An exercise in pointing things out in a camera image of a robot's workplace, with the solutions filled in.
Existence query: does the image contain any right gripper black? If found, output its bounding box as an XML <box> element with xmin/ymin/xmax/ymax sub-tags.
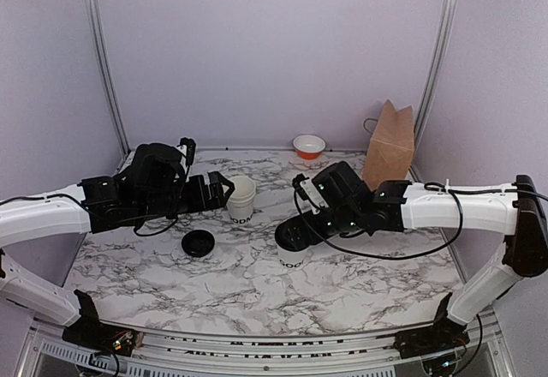
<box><xmin>282</xmin><ymin>206</ymin><xmax>363</xmax><ymax>251</ymax></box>

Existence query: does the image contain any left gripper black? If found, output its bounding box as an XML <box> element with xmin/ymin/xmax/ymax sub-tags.
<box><xmin>137</xmin><ymin>171</ymin><xmax>235</xmax><ymax>223</ymax></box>

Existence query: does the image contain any black plastic cup lid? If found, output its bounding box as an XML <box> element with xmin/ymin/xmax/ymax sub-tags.
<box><xmin>275</xmin><ymin>218</ymin><xmax>309</xmax><ymax>252</ymax></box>

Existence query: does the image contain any brown paper bag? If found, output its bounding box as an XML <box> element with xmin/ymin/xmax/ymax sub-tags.
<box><xmin>361</xmin><ymin>99</ymin><xmax>414</xmax><ymax>191</ymax></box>

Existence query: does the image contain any white paper cup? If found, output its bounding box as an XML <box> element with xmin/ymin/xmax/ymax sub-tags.
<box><xmin>277</xmin><ymin>246</ymin><xmax>307</xmax><ymax>268</ymax></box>

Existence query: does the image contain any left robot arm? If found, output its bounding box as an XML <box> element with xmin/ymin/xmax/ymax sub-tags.
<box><xmin>1</xmin><ymin>138</ymin><xmax>235</xmax><ymax>347</ymax></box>

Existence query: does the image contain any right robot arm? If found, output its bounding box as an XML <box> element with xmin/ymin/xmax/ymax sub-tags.
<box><xmin>275</xmin><ymin>161</ymin><xmax>547</xmax><ymax>358</ymax></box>

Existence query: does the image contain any stack of white paper cups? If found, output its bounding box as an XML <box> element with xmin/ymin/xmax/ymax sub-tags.
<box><xmin>227</xmin><ymin>176</ymin><xmax>256</xmax><ymax>224</ymax></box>

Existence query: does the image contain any orange white bowl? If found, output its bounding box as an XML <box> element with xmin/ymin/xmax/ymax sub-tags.
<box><xmin>293</xmin><ymin>135</ymin><xmax>325</xmax><ymax>160</ymax></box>

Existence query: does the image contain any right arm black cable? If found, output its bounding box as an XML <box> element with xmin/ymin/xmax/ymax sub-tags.
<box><xmin>293</xmin><ymin>179</ymin><xmax>548</xmax><ymax>261</ymax></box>

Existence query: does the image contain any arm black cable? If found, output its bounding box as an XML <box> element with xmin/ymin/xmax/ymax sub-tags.
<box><xmin>0</xmin><ymin>192</ymin><xmax>181</xmax><ymax>239</ymax></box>
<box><xmin>293</xmin><ymin>179</ymin><xmax>548</xmax><ymax>261</ymax></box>

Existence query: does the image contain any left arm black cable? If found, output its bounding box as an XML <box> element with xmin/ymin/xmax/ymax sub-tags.
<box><xmin>0</xmin><ymin>192</ymin><xmax>181</xmax><ymax>239</ymax></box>

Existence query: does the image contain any front aluminium rail base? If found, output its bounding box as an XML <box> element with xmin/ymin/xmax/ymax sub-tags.
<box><xmin>14</xmin><ymin>310</ymin><xmax>515</xmax><ymax>376</ymax></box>

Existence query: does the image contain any left aluminium frame post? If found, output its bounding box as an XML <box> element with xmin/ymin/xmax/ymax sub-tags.
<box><xmin>86</xmin><ymin>0</ymin><xmax>130</xmax><ymax>157</ymax></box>

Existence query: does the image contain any aluminium frame post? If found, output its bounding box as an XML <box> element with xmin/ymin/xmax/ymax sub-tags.
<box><xmin>413</xmin><ymin>0</ymin><xmax>463</xmax><ymax>155</ymax></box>
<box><xmin>86</xmin><ymin>0</ymin><xmax>130</xmax><ymax>157</ymax></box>

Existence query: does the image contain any right aluminium frame post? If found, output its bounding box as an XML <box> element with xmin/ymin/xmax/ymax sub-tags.
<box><xmin>413</xmin><ymin>0</ymin><xmax>463</xmax><ymax>155</ymax></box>

